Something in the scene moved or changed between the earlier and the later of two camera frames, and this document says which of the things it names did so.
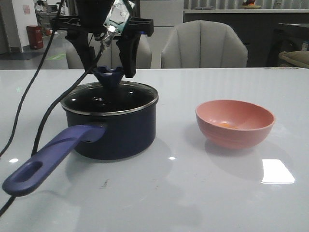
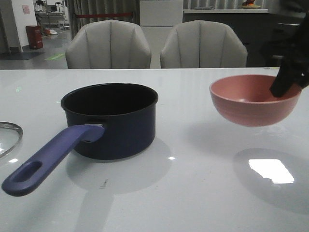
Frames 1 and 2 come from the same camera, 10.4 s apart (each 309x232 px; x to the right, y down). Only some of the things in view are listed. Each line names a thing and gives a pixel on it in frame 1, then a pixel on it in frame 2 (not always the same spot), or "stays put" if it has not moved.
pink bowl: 233,124 → 247,100
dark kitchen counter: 266,32 stays put
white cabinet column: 166,14 stays put
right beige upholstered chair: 203,44 stays put
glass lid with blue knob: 110,95 → 11,134
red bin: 35,34 stays put
